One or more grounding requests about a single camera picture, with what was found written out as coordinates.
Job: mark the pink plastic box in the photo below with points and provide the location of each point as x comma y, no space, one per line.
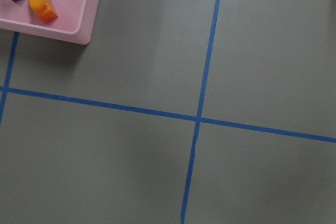
74,23

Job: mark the brown paper table mat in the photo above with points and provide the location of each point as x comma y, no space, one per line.
178,111

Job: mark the orange block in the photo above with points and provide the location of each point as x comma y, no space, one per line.
43,10

